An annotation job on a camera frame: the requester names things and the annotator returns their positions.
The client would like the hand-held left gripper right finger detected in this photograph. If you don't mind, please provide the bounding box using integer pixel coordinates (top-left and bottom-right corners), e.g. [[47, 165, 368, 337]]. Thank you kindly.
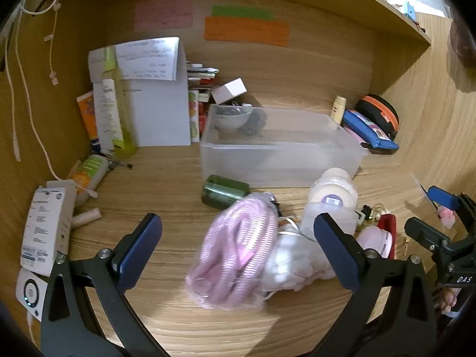
[[313, 213, 438, 357]]

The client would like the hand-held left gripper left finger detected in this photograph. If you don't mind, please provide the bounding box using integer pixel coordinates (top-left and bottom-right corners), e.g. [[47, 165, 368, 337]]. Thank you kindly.
[[40, 213, 164, 357]]

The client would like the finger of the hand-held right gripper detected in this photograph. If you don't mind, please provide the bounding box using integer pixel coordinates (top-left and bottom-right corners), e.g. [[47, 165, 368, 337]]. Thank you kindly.
[[404, 217, 453, 250], [427, 185, 476, 231]]

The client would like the small pink eraser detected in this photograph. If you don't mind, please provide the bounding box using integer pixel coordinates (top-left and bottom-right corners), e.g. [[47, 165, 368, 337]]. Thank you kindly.
[[437, 205, 457, 229]]

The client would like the frosted round plastic container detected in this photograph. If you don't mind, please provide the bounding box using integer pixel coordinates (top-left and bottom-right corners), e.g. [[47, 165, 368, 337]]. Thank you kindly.
[[300, 203, 358, 242]]

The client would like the white cotton pad bag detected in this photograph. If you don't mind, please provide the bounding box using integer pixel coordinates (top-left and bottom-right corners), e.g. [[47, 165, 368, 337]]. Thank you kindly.
[[260, 227, 336, 295]]

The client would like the pink round case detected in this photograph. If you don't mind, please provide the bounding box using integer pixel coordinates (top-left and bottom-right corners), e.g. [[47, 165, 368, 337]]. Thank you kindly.
[[356, 227, 395, 260]]

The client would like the pink cable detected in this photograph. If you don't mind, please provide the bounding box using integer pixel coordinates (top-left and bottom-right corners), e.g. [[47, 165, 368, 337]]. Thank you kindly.
[[185, 193, 280, 311]]

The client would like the dark green glass jar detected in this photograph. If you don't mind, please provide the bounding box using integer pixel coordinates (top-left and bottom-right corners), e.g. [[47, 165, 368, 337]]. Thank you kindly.
[[201, 175, 251, 210]]

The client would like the clear plastic storage box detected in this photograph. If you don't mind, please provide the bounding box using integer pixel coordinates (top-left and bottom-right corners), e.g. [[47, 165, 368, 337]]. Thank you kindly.
[[200, 103, 369, 188]]

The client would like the wooden desktop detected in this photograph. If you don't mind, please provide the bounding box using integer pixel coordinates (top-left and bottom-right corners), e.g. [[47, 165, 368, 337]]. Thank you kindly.
[[22, 134, 462, 357]]

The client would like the person's right hand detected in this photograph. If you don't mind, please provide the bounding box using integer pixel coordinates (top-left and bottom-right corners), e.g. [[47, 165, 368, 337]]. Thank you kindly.
[[435, 288, 461, 316]]

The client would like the small red item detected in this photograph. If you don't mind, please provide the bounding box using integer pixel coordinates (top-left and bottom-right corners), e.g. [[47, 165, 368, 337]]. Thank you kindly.
[[377, 214, 397, 232]]

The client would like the small white stick tube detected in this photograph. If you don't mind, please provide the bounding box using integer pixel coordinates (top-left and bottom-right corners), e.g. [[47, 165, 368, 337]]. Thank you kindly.
[[71, 208, 102, 228]]

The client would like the white tube orange green label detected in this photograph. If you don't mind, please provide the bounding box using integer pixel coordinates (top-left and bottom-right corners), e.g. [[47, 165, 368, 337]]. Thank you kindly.
[[70, 155, 111, 206]]

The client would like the white labelled box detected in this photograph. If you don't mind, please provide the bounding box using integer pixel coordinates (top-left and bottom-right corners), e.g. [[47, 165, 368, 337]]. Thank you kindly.
[[20, 180, 77, 278]]

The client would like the blue pencil case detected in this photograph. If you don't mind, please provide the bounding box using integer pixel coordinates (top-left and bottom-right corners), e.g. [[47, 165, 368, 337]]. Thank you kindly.
[[342, 109, 400, 152]]

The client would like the black orange zip case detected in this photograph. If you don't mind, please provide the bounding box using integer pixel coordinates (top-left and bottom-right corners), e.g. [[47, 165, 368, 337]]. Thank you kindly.
[[356, 95, 400, 139]]

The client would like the white device with round button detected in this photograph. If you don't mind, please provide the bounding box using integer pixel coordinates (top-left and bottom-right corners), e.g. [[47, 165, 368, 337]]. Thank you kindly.
[[15, 270, 50, 321]]

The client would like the yellow-green tall bottle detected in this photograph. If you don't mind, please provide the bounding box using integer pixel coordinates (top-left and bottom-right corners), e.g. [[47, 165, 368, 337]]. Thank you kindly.
[[102, 46, 138, 157]]

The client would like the white standing tube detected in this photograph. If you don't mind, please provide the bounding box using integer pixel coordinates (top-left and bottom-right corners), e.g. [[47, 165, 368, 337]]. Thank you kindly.
[[93, 80, 124, 150]]

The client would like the white paper bag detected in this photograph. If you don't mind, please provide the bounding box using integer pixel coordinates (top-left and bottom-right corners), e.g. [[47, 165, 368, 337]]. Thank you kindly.
[[88, 37, 192, 147]]

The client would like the small cream bottle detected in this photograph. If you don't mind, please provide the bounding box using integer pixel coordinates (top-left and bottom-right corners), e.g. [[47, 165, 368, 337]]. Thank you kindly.
[[330, 96, 347, 123]]

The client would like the dark brown object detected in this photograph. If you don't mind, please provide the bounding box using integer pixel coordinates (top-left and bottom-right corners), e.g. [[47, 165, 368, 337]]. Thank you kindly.
[[447, 5, 476, 92]]

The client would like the grey bowl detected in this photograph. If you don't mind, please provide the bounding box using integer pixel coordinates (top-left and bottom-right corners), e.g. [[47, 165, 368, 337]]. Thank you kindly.
[[213, 105, 254, 133]]

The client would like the stack of small boxes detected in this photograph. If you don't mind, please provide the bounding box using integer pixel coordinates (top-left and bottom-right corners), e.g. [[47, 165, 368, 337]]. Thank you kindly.
[[186, 61, 220, 144]]

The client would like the small white pink box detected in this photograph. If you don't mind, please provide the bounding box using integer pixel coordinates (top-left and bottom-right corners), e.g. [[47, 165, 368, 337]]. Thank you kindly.
[[211, 78, 248, 105]]

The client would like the pink sticky note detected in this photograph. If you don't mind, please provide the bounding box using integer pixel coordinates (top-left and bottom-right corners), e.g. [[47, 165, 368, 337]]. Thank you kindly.
[[133, 0, 194, 32]]

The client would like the orange sticky note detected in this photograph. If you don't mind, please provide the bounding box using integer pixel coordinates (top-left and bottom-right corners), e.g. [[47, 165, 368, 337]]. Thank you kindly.
[[203, 17, 290, 47]]

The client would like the green sticky note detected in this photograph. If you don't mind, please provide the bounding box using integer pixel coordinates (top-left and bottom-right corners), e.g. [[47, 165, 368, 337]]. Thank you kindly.
[[212, 5, 274, 21]]

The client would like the white cable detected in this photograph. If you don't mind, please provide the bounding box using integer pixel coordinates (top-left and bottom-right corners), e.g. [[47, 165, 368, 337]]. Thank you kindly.
[[4, 5, 62, 181]]

